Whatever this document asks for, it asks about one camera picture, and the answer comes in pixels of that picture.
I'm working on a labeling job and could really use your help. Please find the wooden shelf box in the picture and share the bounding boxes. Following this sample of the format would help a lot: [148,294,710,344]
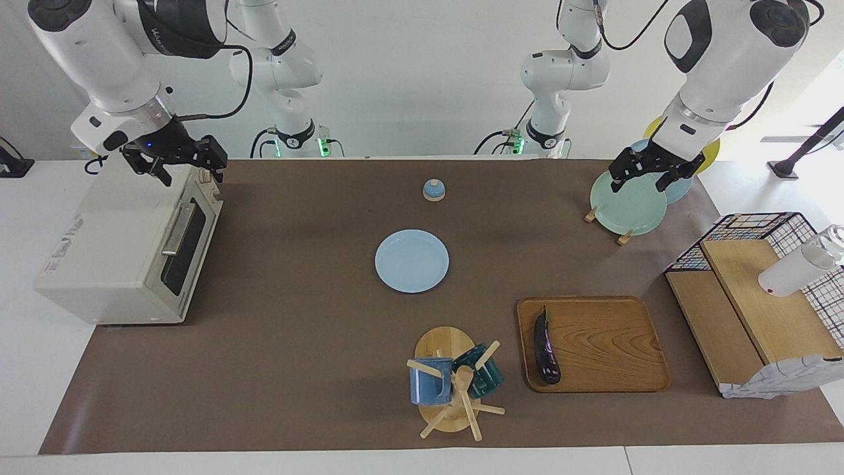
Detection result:
[665,239,844,396]

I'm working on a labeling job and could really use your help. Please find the dark purple eggplant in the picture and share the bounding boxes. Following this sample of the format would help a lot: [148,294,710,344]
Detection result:
[533,307,562,385]

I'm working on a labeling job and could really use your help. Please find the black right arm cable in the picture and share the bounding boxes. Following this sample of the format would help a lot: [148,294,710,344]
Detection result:
[175,43,255,123]

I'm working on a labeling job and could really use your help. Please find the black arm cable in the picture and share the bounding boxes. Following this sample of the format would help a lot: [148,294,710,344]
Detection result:
[175,43,255,123]
[590,0,825,129]

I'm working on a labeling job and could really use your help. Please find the pale green plate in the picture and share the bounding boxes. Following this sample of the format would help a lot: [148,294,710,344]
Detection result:
[589,168,668,236]

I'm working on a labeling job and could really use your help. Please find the white cup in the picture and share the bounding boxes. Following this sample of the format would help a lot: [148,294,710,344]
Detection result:
[758,224,844,298]

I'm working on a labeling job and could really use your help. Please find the black right base cable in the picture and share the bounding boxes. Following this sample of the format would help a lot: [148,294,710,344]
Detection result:
[249,127,278,159]

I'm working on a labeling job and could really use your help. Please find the wooden plate rack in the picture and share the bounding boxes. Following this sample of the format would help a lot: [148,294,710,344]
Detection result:
[584,206,635,246]

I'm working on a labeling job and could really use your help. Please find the white checked cloth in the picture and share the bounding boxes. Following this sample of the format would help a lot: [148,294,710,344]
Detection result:
[720,354,844,400]

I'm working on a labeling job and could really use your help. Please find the light blue racked plate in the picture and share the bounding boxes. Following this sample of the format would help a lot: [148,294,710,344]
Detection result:
[626,139,694,205]

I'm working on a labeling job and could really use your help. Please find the wooden mug tree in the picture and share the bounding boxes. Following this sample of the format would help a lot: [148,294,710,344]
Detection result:
[406,326,506,441]

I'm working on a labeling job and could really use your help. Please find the black stand pole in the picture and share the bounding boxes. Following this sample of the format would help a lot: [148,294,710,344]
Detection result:
[767,106,844,180]

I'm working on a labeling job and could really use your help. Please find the brown table mat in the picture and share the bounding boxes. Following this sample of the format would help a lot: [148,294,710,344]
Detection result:
[38,158,844,456]

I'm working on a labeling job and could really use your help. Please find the dark green ceramic mug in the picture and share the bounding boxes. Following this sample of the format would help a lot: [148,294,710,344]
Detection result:
[452,343,505,399]

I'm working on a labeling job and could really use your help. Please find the blue ceramic mug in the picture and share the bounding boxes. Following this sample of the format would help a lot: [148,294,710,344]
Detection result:
[409,357,454,406]

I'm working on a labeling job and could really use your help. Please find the cream toaster oven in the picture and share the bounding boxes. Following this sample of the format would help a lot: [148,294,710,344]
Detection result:
[33,162,225,325]

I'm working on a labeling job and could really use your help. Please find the yellow plate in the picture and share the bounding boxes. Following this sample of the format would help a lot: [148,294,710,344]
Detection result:
[643,115,721,175]

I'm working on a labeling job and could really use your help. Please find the black base cable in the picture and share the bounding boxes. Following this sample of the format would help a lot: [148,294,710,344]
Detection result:
[473,99,536,156]
[249,127,278,159]

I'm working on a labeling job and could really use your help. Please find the black left base cable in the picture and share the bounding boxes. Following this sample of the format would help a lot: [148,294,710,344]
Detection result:
[473,99,536,156]

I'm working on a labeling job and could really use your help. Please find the black wire basket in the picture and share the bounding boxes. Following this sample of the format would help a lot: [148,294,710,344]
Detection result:
[664,212,844,350]

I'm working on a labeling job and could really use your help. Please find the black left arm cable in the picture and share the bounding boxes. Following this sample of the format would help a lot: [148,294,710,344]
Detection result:
[590,0,825,129]

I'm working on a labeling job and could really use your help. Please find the wooden serving tray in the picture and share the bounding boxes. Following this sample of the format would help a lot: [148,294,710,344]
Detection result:
[516,296,672,394]

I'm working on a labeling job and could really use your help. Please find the glass oven door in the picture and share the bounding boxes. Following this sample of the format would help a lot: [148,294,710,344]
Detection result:
[160,190,224,299]

